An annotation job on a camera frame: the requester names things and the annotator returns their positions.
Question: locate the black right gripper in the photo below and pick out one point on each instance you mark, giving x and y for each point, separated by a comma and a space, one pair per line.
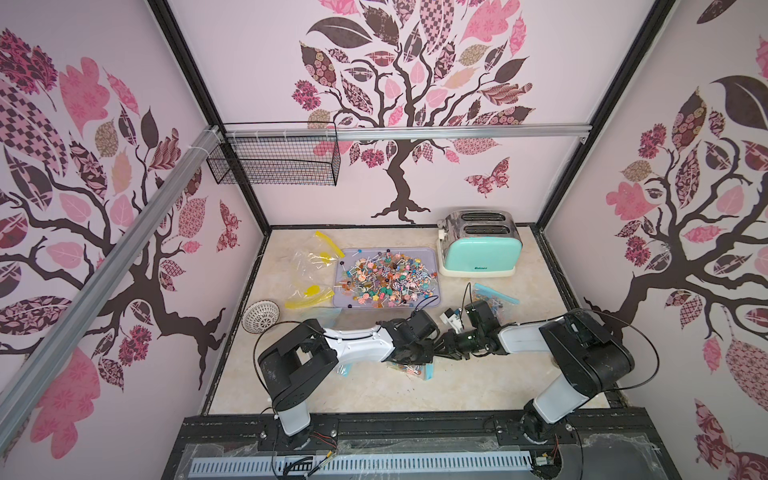
469, 342

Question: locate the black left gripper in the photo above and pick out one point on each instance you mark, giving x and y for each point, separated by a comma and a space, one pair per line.
428, 345

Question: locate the blue-zip candy bag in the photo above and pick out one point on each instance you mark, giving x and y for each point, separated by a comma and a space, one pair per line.
327, 317
343, 369
423, 372
502, 305

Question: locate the purple plastic tray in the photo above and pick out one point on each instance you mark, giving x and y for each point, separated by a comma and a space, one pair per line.
387, 277

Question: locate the yellow-zip candy bag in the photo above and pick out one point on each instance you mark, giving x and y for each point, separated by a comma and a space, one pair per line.
308, 296
317, 253

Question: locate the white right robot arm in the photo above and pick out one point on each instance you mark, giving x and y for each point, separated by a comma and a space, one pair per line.
589, 357

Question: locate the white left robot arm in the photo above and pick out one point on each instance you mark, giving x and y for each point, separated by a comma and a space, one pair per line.
293, 367

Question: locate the loose candy pile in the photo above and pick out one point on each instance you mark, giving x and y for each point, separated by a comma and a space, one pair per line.
387, 279

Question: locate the mint green toaster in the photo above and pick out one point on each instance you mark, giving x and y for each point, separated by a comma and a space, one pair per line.
476, 243

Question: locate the white round strainer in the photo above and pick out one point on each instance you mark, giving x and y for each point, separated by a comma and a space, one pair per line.
260, 316

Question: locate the black wire basket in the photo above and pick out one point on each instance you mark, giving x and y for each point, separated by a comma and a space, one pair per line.
278, 153

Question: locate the aluminium rail back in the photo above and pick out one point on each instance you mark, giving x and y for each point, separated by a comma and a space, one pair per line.
412, 133

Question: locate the aluminium rail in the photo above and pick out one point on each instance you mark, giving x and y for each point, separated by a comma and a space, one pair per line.
412, 133
21, 395

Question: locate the white slotted cable duct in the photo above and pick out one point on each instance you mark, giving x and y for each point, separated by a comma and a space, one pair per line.
353, 465

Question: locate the aluminium rail left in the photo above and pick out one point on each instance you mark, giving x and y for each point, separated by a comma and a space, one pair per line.
21, 395

